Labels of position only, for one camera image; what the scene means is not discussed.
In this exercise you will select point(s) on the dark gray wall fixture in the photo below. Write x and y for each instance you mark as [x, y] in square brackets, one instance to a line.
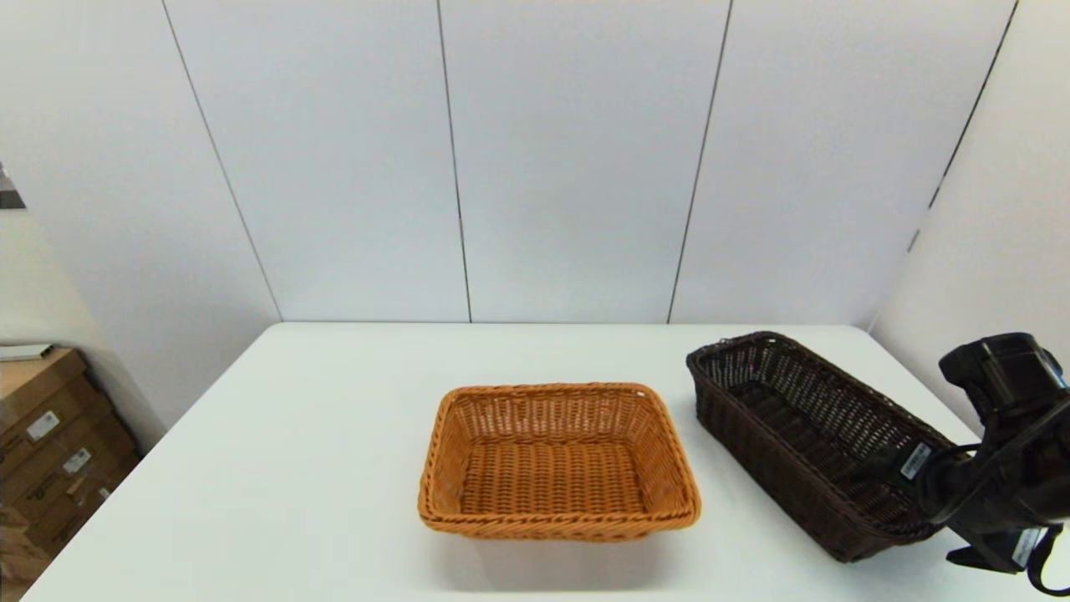
[10, 188]

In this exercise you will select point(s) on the brown cardboard box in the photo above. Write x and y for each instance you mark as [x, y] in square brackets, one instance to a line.
[92, 510]
[42, 426]
[33, 393]
[17, 543]
[77, 461]

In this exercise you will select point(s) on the dark brown wicker basket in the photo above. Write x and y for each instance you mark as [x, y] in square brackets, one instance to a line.
[802, 426]

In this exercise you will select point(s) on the orange wicker basket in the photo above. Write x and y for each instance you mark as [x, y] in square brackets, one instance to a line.
[552, 468]

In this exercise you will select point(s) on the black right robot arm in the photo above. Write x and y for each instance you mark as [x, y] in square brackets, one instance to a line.
[1003, 376]

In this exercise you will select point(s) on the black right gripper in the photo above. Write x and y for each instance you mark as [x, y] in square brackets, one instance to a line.
[986, 502]

